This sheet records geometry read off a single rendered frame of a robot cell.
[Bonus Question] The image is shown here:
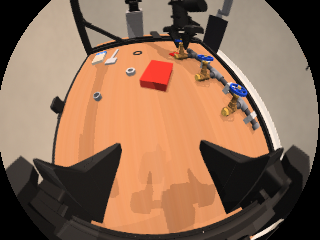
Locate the beige flat box with blue label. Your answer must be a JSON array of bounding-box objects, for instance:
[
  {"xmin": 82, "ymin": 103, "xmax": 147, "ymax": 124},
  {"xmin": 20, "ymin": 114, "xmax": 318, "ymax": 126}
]
[{"xmin": 91, "ymin": 51, "xmax": 107, "ymax": 65}]

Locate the red rectangular block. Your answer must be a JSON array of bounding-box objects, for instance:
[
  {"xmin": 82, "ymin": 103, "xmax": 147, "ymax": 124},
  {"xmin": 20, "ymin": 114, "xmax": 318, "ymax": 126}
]
[{"xmin": 140, "ymin": 60, "xmax": 173, "ymax": 92}]

